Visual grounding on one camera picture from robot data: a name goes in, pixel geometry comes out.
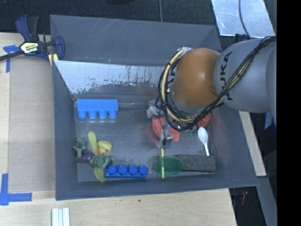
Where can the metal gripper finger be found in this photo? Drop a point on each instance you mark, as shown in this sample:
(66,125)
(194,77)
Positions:
(167,135)

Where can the red plastic thing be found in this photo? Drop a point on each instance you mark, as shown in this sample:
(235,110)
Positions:
(157,126)

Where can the yellow thin stick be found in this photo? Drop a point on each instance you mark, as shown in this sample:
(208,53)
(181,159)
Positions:
(162,152)

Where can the white and grey crumpled thing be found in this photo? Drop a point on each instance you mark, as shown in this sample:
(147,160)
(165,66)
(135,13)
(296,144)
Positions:
(151,110)

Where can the green clear round lid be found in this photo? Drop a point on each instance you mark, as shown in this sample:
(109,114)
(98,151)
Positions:
(171,165)

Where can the white plastic spoon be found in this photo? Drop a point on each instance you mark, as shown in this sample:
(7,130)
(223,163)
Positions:
(202,133)

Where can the orange round thing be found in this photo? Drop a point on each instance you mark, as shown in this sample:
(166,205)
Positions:
(205,121)

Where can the dark brown flat block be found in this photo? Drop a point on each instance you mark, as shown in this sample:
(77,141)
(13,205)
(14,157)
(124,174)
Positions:
(200,163)

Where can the dark blue toy brick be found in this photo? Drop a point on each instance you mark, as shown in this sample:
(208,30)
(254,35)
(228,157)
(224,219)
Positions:
(127,171)

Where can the yellow toy duck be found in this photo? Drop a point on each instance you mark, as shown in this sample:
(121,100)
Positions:
(105,145)

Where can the green and purple toy figure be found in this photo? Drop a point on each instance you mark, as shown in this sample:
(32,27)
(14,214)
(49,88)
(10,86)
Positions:
(101,161)

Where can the light blue toy brick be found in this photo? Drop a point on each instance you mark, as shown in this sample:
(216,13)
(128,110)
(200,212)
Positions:
(96,105)

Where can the yellow-green plastic spoon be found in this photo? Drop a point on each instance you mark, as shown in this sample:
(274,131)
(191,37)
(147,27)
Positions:
(92,141)

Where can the grey metal bin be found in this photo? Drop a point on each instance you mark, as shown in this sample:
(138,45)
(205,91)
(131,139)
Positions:
(131,43)

